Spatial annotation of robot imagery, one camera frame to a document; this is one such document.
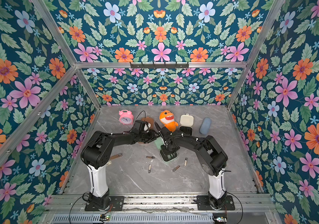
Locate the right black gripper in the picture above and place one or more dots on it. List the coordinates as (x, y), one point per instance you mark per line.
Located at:
(166, 148)

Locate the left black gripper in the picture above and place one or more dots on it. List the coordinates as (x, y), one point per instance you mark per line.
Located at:
(152, 136)

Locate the green clipper case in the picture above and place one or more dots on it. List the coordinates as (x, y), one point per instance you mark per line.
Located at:
(159, 143)

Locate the brown clipper case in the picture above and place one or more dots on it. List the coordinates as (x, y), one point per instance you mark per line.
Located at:
(149, 123)

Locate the brown nail file tool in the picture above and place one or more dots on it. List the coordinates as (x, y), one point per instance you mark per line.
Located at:
(116, 156)

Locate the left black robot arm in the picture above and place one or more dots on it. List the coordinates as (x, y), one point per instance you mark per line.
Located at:
(95, 156)

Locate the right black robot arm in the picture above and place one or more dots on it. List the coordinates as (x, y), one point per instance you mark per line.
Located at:
(211, 157)

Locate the cream open clipper case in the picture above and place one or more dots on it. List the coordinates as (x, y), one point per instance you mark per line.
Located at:
(186, 124)

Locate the pink alarm clock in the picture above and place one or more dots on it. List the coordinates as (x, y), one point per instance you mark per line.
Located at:
(126, 117)

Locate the orange shark plush toy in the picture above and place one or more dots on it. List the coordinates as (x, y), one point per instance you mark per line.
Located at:
(167, 119)

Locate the blue closed case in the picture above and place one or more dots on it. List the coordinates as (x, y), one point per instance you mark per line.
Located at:
(205, 126)

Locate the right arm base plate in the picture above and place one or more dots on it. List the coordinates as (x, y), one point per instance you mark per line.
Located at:
(207, 203)

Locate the black wall hook rail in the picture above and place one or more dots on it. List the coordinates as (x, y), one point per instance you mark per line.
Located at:
(153, 65)

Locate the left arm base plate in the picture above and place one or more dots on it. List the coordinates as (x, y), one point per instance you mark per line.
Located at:
(113, 203)

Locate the white vented cable duct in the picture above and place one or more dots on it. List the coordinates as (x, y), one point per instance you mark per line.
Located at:
(134, 218)

